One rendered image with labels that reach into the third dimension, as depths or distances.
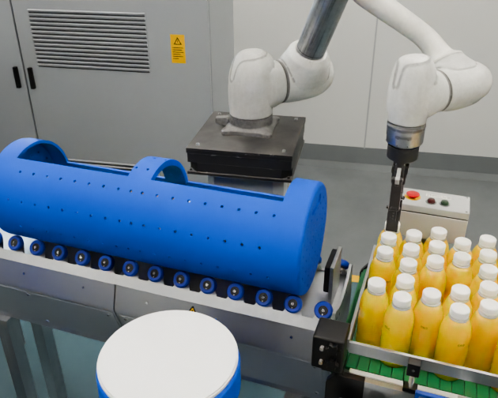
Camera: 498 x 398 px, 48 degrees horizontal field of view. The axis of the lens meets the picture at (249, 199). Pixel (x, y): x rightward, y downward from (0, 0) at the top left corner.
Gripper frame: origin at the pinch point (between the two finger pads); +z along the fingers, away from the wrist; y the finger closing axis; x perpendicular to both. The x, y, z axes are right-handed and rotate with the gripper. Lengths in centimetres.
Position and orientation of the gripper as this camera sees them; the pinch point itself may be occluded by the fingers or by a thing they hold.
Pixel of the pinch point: (394, 215)
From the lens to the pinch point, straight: 150.7
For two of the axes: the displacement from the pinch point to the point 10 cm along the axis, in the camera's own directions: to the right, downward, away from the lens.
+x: 9.4, 1.6, -3.0
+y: -3.4, 4.5, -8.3
